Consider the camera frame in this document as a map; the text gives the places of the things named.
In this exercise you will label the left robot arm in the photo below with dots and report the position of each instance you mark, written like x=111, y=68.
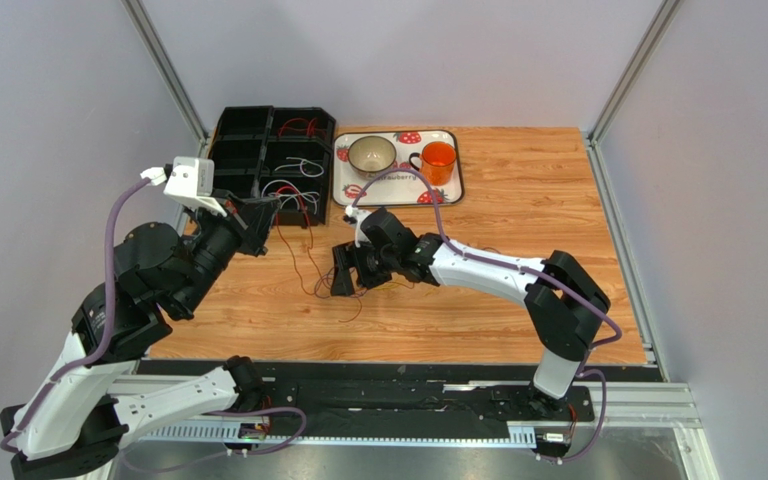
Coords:
x=73, y=425

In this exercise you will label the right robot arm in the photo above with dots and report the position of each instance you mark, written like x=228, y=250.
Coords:
x=564, y=303

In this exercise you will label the beige ceramic bowl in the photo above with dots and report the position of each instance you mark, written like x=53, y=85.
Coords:
x=371, y=155

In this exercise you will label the orange mug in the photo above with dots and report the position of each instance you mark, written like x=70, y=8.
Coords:
x=436, y=162

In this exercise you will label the black compartment bin organizer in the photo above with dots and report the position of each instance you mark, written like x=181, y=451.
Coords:
x=285, y=152

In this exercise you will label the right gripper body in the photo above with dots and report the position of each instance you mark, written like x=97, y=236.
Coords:
x=359, y=267

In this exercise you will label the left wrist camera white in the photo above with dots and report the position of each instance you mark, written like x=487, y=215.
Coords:
x=189, y=183

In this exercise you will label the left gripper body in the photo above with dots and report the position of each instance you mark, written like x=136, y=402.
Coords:
x=217, y=242

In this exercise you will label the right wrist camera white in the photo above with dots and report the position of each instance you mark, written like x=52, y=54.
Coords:
x=354, y=217

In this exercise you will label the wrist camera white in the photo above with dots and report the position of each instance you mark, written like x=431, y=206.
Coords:
x=189, y=183
x=354, y=217

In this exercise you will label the strawberry pattern tray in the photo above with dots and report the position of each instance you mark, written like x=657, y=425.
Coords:
x=397, y=189

